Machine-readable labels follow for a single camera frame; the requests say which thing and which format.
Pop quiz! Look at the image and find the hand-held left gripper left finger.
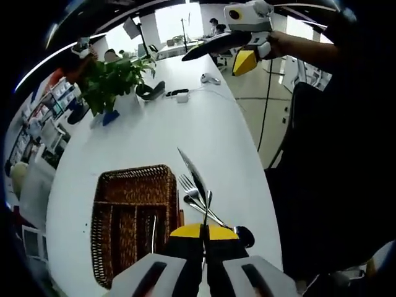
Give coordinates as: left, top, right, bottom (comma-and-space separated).
110, 223, 207, 297

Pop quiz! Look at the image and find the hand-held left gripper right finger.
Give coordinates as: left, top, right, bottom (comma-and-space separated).
202, 223, 299, 297

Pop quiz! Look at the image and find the steel spoon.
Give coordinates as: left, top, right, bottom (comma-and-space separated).
233, 225, 256, 249
183, 194, 226, 228

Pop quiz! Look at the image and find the steel fork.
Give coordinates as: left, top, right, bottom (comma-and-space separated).
178, 173, 233, 230

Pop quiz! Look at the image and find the brown wicker utensil storage tray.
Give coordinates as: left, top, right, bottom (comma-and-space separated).
90, 163, 181, 290

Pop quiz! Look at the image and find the person's right hand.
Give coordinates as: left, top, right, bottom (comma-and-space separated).
267, 30, 298, 60

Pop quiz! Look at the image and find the small black device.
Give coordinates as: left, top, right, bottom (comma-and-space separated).
165, 88, 190, 99

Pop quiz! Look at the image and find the black curved headset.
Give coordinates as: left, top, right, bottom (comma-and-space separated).
135, 80, 167, 101

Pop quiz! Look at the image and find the light panel on tripod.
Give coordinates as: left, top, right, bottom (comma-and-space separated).
123, 17, 152, 59

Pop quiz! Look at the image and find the green potted plant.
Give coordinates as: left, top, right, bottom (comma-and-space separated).
77, 51, 158, 118

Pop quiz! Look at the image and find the small blue object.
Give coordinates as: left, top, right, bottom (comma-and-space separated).
101, 109, 121, 127

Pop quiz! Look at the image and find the person's black clothing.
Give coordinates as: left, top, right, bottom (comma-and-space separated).
264, 9, 396, 297

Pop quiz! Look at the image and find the grey desk partition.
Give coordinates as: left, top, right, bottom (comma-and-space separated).
20, 166, 55, 217

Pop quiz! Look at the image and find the black office chair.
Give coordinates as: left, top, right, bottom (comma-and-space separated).
67, 104, 91, 126

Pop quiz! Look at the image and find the linear ceiling light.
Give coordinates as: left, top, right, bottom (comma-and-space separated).
14, 33, 108, 93

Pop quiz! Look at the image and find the shelf with white boxes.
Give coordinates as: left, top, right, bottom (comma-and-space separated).
9, 77, 78, 174

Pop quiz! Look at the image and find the white mesh office chair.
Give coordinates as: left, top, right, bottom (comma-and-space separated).
40, 119, 71, 152

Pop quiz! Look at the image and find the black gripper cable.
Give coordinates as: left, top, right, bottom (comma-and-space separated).
256, 58, 273, 153

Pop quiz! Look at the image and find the white frame office chair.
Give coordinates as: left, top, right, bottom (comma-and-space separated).
23, 225, 49, 260

